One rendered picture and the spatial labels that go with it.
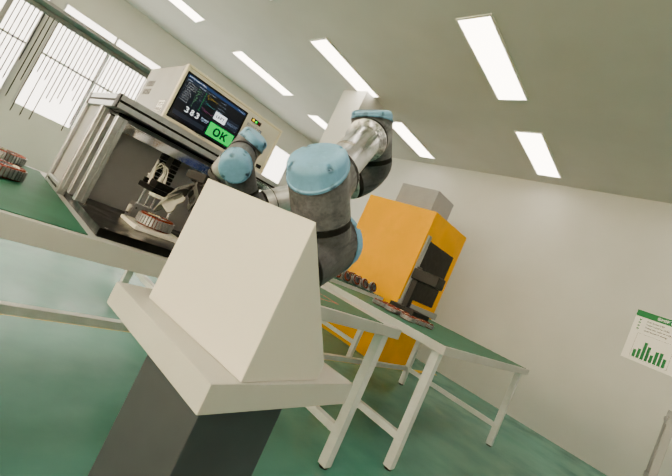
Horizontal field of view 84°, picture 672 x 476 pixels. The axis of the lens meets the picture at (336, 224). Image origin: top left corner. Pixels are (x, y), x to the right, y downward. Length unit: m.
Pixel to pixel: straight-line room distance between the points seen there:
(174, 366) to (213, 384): 0.08
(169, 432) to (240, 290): 0.24
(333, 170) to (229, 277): 0.25
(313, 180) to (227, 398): 0.35
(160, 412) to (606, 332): 5.54
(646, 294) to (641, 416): 1.38
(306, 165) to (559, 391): 5.45
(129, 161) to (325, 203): 0.98
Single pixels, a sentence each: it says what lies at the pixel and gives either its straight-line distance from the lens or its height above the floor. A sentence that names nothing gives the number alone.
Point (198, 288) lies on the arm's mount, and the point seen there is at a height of 0.81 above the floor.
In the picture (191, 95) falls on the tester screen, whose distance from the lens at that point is 1.44.
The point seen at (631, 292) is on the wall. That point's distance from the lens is 5.95.
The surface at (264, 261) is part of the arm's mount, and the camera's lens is 0.53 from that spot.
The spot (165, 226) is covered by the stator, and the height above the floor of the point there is 0.81.
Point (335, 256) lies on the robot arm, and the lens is 0.72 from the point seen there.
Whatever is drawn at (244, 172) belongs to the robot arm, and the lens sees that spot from 0.89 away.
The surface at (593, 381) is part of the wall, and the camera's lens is 5.84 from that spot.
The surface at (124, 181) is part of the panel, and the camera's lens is 1.52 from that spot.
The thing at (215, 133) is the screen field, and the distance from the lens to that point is 1.48.
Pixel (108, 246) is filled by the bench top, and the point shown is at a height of 0.74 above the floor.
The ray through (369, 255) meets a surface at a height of 1.14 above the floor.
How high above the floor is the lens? 0.94
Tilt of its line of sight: 4 degrees up
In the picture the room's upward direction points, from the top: 25 degrees clockwise
